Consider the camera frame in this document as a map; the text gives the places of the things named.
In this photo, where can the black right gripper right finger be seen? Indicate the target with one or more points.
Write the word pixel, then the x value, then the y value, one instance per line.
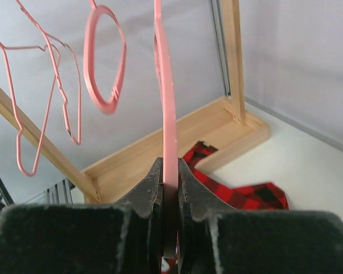
pixel 198 231

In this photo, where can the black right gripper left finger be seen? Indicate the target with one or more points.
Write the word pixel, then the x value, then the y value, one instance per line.
pixel 141 233

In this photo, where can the red plaid shirt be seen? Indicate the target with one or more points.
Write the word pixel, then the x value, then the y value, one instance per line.
pixel 251 197

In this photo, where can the pink plastic hanger red shirt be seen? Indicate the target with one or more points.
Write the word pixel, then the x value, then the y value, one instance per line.
pixel 163 68

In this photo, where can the pink plastic hanger blue shirt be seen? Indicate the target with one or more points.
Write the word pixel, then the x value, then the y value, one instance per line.
pixel 104 58

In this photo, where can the wooden clothes rack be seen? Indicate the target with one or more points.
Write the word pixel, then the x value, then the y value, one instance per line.
pixel 223 123

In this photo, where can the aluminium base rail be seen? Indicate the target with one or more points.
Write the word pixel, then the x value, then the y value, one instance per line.
pixel 59 193

